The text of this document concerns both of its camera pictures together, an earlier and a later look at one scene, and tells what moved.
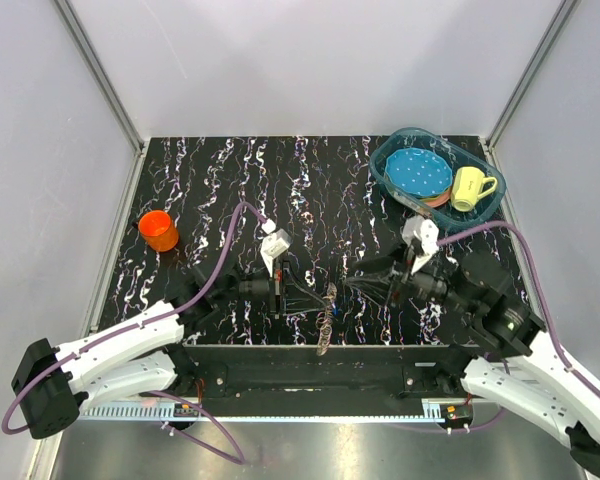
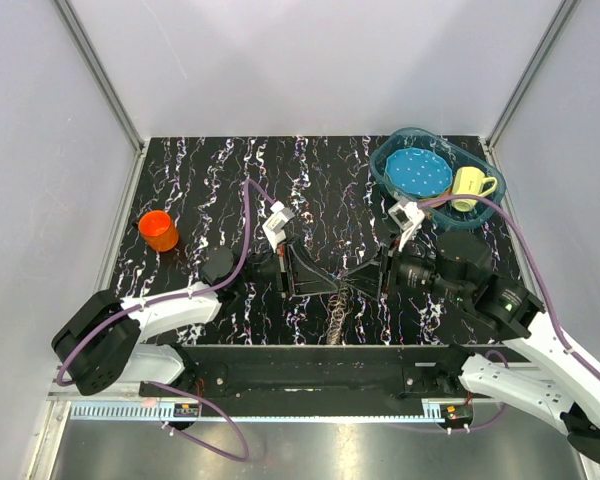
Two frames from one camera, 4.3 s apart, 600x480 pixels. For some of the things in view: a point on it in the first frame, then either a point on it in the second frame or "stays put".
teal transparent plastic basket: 436,177 stays put
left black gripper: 298,298 to 305,278
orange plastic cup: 158,231 stays put
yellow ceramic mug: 467,188 stays put
